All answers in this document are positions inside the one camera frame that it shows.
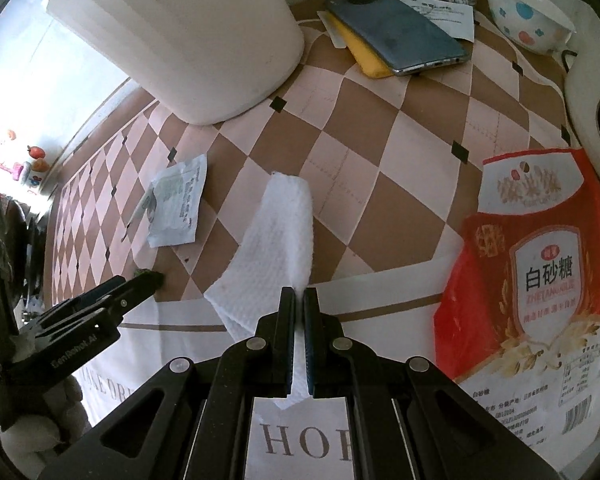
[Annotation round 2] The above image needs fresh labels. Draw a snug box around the cream chopstick holder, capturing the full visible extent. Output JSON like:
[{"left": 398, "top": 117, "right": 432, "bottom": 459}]
[{"left": 46, "top": 0, "right": 306, "bottom": 125}]

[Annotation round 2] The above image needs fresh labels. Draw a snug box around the grey-blue smartphone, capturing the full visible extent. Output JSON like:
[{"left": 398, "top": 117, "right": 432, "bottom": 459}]
[{"left": 327, "top": 0, "right": 470, "bottom": 77}]

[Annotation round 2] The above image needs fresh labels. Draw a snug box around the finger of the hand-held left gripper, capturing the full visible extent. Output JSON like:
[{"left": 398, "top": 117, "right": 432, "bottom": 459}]
[
  {"left": 50, "top": 275, "right": 133, "bottom": 318},
  {"left": 25, "top": 272, "right": 164, "bottom": 342}
]

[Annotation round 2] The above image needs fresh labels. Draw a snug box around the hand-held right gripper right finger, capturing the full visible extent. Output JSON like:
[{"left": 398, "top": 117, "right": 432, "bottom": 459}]
[{"left": 302, "top": 287, "right": 549, "bottom": 480}]

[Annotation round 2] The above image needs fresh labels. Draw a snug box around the white printed paper packet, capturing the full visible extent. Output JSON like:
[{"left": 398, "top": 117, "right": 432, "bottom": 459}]
[{"left": 396, "top": 0, "right": 476, "bottom": 41}]

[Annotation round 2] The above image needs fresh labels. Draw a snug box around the cream electric kettle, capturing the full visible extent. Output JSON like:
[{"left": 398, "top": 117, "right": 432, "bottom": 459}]
[{"left": 562, "top": 40, "right": 600, "bottom": 182}]

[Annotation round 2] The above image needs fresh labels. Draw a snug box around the checkered brown tablecloth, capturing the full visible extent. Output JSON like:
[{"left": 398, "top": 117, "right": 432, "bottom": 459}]
[{"left": 50, "top": 0, "right": 600, "bottom": 480}]

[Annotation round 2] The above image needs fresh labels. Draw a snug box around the white paper tissue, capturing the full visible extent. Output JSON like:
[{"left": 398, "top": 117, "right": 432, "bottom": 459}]
[{"left": 203, "top": 171, "right": 315, "bottom": 411}]

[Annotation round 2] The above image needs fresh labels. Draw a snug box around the red and white sugar bag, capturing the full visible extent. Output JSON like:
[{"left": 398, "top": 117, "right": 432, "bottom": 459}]
[{"left": 432, "top": 146, "right": 600, "bottom": 454}]

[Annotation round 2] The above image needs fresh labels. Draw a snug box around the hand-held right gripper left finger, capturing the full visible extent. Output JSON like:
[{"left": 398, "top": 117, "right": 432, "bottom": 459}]
[{"left": 40, "top": 286, "right": 298, "bottom": 480}]

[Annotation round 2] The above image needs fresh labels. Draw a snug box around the white printed sachet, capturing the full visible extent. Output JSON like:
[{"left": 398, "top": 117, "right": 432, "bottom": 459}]
[{"left": 147, "top": 153, "right": 209, "bottom": 249}]

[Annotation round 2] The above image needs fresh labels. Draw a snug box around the person's left hand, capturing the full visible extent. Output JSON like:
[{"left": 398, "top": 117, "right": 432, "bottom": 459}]
[{"left": 0, "top": 374, "right": 89, "bottom": 462}]

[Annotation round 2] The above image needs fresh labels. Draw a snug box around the white dotted bowl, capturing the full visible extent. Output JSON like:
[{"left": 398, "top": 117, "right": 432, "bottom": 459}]
[{"left": 483, "top": 0, "right": 576, "bottom": 55}]

